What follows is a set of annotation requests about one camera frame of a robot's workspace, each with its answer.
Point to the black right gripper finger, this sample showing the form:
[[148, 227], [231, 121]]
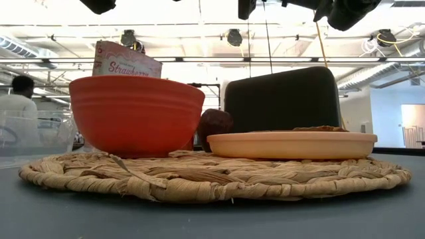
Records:
[[247, 9]]

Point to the pink strawberry yogurt cereal box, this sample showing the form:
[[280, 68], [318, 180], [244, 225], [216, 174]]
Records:
[[129, 64]]

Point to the dark red apple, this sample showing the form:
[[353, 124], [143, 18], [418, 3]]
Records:
[[216, 123]]

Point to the brown bread slice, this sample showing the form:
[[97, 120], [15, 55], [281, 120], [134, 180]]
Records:
[[320, 128]]

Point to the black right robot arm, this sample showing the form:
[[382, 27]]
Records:
[[355, 13]]

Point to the black chrome two-slot toaster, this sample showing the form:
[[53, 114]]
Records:
[[282, 99]]

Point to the coral red bowl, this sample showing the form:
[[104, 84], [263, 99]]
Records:
[[136, 116]]

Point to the person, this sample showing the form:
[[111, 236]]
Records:
[[20, 99]]

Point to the clear plastic container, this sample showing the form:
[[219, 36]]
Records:
[[56, 139]]

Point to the round woven straw placemat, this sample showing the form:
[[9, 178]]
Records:
[[212, 179]]

